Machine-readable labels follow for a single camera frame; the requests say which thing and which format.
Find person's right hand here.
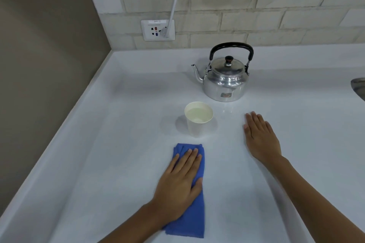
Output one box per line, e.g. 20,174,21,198
243,111,283,166

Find person's left hand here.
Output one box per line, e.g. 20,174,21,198
150,148,204,223

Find blue cloth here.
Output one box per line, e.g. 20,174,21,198
163,143,205,239

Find person's left forearm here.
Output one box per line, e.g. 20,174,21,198
98,201,171,243

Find person's right forearm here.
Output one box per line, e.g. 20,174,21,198
267,155,365,243

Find white paper cup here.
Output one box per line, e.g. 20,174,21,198
184,102,214,138

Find silver metal kettle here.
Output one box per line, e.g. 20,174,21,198
191,42,254,103

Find white wall socket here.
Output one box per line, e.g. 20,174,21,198
140,19,176,42

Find white power cable with plug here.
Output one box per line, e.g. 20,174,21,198
159,0,186,38

